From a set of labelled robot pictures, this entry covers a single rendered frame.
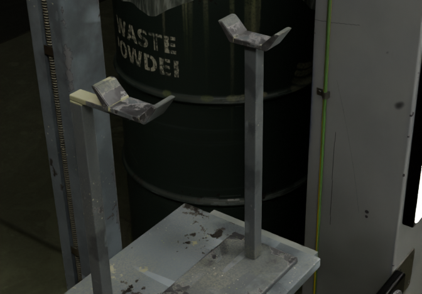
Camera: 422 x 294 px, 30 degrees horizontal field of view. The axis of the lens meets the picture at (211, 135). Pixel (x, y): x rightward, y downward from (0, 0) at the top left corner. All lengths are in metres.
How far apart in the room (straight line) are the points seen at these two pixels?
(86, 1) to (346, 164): 0.62
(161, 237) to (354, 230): 0.45
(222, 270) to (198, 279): 0.03
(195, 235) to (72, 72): 0.31
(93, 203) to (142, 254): 0.23
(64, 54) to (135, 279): 0.30
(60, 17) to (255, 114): 0.24
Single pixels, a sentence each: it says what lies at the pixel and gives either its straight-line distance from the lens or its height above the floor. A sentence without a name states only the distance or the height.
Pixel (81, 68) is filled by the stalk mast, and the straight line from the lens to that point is 0.90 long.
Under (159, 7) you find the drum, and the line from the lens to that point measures 1.82.
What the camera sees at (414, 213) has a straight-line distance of 1.35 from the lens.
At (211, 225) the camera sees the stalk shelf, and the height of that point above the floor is 0.79.
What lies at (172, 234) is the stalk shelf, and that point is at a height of 0.79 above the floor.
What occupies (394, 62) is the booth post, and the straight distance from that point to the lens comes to 1.23.
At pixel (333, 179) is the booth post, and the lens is 1.38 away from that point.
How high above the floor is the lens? 1.43
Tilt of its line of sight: 29 degrees down
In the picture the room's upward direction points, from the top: 1 degrees counter-clockwise
